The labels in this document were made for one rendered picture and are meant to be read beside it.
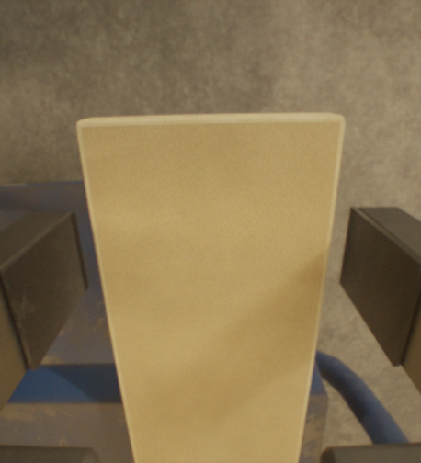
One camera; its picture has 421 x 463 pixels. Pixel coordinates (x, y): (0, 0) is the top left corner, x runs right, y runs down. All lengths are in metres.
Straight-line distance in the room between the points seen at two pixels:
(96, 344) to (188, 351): 1.09
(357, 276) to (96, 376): 0.22
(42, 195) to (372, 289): 0.99
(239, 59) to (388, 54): 0.50
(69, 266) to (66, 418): 0.16
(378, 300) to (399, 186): 1.28
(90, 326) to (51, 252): 1.08
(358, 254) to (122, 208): 0.13
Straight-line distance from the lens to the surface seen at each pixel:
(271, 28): 1.25
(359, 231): 0.19
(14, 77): 1.40
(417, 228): 0.18
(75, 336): 1.30
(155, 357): 0.22
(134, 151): 0.17
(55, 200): 1.07
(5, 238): 0.18
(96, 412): 0.30
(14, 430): 0.35
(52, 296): 0.18
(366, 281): 0.19
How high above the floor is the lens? 1.22
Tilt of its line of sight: 67 degrees down
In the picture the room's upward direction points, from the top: 179 degrees counter-clockwise
